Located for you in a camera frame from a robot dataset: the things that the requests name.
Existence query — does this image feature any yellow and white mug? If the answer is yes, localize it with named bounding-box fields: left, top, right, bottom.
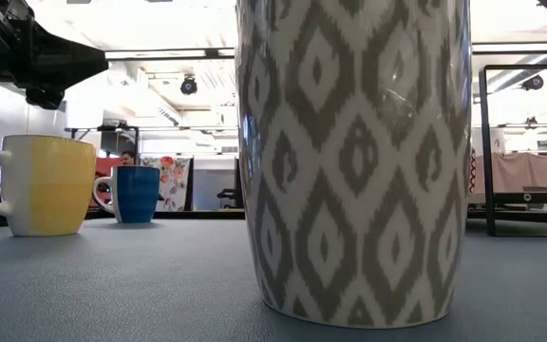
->
left=0, top=134, right=98, bottom=238

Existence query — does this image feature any blue and white mug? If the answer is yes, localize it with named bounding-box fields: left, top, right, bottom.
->
left=92, top=164, right=161, bottom=224

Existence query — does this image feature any grey diamond patterned mug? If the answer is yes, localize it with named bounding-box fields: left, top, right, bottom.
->
left=234, top=0, right=473, bottom=331

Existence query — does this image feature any red and white patterned mug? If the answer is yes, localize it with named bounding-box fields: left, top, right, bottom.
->
left=468, top=147, right=479, bottom=195

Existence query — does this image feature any red cloth panel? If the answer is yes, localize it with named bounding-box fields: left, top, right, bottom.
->
left=93, top=157, right=122, bottom=208

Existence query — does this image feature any floral printed cloth panel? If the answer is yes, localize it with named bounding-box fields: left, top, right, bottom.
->
left=140, top=155, right=194, bottom=213

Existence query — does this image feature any black office chair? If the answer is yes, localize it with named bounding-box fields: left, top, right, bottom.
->
left=216, top=187, right=239, bottom=210

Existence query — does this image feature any black metal shelf rack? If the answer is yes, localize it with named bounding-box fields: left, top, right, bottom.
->
left=467, top=64, right=547, bottom=238

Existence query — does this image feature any pink cloth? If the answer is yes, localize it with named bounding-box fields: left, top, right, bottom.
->
left=475, top=152, right=547, bottom=194

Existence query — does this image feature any black overhead frame bar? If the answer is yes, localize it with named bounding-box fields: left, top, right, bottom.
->
left=104, top=41, right=547, bottom=62

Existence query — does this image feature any distant black rig frame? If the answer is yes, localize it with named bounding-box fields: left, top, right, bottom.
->
left=64, top=123, right=239, bottom=165

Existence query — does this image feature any black dome camera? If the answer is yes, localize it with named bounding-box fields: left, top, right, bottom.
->
left=521, top=74, right=545, bottom=92
left=179, top=75, right=199, bottom=97

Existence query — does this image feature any black table edge rail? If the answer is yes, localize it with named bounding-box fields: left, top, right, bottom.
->
left=0, top=208, right=246, bottom=230

